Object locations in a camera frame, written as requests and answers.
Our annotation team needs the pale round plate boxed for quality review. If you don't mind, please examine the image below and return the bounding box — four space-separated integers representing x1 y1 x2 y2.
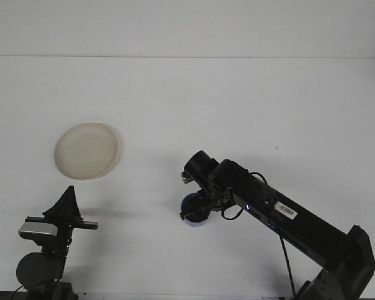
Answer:
54 122 123 181

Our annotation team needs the pale blue cup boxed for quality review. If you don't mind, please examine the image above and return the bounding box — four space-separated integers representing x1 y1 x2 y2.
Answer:
180 192 212 229

